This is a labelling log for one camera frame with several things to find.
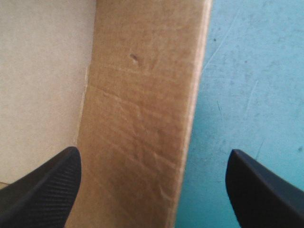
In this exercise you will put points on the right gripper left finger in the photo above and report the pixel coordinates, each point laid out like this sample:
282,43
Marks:
40,192

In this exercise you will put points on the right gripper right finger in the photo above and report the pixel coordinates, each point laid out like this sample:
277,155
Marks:
263,197

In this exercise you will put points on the brown cardboard box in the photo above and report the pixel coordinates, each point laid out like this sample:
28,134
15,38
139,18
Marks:
133,107

